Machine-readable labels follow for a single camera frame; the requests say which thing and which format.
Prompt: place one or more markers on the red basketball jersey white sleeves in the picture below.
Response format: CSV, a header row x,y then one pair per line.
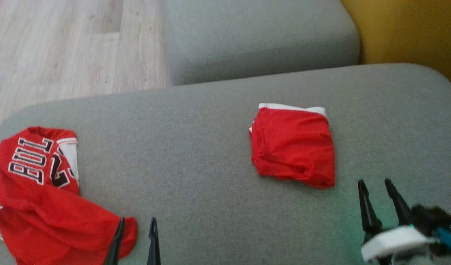
x,y
45,221

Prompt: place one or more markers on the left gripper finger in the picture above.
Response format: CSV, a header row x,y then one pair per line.
x,y
154,246
116,243

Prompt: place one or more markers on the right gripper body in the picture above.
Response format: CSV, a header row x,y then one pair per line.
x,y
395,244

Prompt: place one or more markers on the red shorts white waistband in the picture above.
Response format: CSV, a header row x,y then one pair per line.
x,y
292,147

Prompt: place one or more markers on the grey fabric sofa seat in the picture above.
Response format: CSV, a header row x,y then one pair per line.
x,y
192,147

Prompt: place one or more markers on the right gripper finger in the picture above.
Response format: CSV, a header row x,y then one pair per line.
x,y
400,209
367,213

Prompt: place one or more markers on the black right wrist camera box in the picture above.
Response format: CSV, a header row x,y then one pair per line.
x,y
430,219

